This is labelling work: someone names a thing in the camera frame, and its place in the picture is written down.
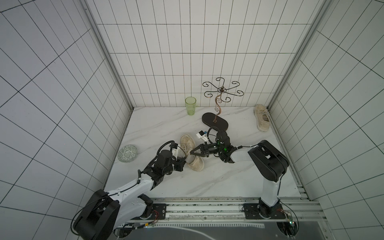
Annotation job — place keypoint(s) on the metal jewelry stand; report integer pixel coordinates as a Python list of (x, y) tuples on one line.
[(223, 96)]

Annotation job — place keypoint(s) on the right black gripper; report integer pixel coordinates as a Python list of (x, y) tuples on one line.
[(205, 149)]

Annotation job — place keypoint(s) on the aluminium mounting rail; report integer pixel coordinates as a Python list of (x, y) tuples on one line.
[(212, 212)]

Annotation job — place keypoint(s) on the green plastic cup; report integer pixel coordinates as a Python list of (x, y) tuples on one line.
[(190, 103)]

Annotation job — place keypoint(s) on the patterned ceramic bowl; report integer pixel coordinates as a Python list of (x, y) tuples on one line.
[(127, 154)]

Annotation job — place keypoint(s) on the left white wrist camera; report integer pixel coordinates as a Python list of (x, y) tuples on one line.
[(174, 149)]

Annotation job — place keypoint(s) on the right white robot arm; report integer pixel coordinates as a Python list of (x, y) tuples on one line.
[(270, 162)]

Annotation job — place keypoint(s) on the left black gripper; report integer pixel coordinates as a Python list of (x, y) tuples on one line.
[(180, 164)]

